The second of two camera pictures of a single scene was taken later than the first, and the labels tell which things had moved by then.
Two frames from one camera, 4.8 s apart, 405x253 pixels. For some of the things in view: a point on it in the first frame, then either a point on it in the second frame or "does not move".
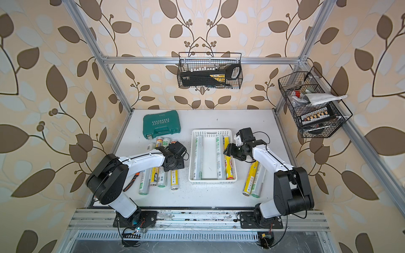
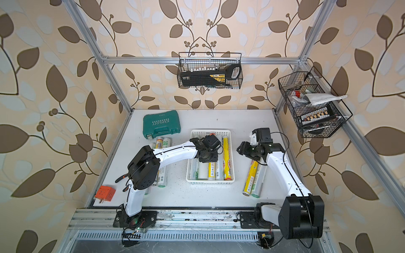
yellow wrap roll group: x=174 y=179 to x=211 y=171
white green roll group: x=220 y=154 does not move
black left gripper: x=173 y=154 to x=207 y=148
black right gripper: x=231 y=148 to x=245 y=146
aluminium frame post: x=72 y=6 does not move
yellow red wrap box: x=228 y=163 does not move
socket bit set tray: x=316 y=116 does not move
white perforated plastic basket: x=208 y=164 does not move
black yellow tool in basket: x=222 y=76 does not move
